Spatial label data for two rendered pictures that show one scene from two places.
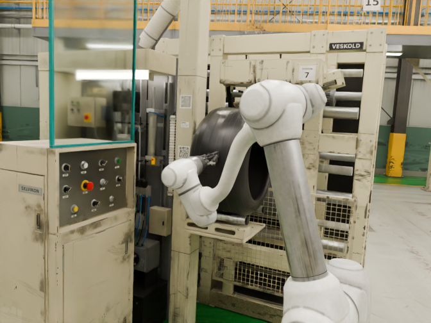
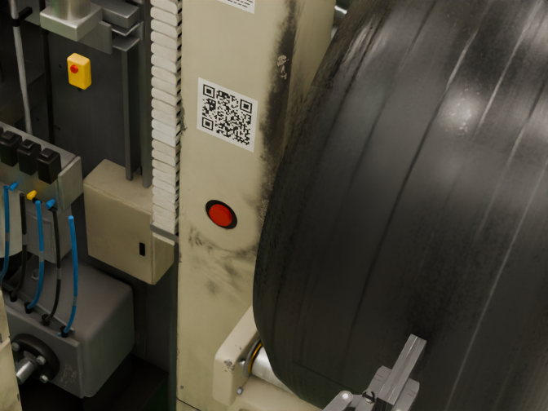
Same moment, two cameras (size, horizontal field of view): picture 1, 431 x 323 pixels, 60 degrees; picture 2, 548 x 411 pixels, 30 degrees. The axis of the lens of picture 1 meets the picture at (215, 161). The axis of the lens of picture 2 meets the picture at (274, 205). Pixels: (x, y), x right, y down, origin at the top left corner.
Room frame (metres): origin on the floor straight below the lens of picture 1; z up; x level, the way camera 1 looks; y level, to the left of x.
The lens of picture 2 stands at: (1.25, 0.14, 1.96)
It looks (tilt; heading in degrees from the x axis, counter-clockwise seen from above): 45 degrees down; 359
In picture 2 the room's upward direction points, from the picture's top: 6 degrees clockwise
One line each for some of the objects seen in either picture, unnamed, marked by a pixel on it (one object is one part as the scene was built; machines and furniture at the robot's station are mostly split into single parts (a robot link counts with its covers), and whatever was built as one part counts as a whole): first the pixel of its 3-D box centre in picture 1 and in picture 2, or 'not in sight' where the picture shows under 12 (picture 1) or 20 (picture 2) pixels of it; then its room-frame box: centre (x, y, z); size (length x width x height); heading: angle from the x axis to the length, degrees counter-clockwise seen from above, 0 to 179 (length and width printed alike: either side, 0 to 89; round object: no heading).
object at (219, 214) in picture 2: not in sight; (222, 213); (2.13, 0.18, 1.06); 0.03 x 0.02 x 0.03; 65
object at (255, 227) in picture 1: (226, 227); not in sight; (2.10, -0.08, 0.80); 0.37 x 0.36 x 0.02; 155
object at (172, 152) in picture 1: (174, 156); (178, 92); (2.20, 0.25, 1.19); 0.05 x 0.04 x 0.48; 155
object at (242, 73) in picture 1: (272, 74); not in sight; (2.32, -0.32, 1.71); 0.61 x 0.25 x 0.15; 65
